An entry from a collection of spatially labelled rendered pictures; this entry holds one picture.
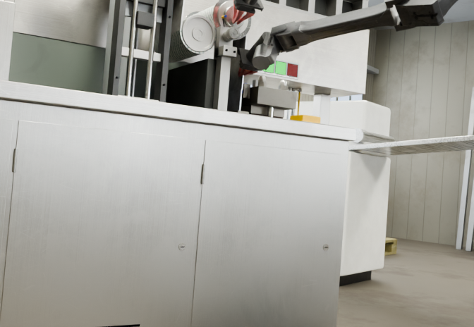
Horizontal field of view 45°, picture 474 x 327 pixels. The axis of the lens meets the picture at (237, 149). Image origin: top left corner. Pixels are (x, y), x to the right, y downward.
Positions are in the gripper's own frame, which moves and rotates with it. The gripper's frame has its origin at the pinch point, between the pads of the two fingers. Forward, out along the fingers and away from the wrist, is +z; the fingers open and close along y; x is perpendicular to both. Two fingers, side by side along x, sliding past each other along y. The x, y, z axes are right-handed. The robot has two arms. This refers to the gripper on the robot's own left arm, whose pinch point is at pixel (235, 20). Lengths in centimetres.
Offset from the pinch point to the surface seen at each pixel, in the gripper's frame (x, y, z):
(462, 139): 29, 201, 71
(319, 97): 24, 77, 50
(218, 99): -21.2, -4.7, 16.3
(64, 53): 12, -46, 37
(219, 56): -9.7, -5.1, 7.7
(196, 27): -0.5, -12.3, 5.4
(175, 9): 8.0, -17.5, 6.1
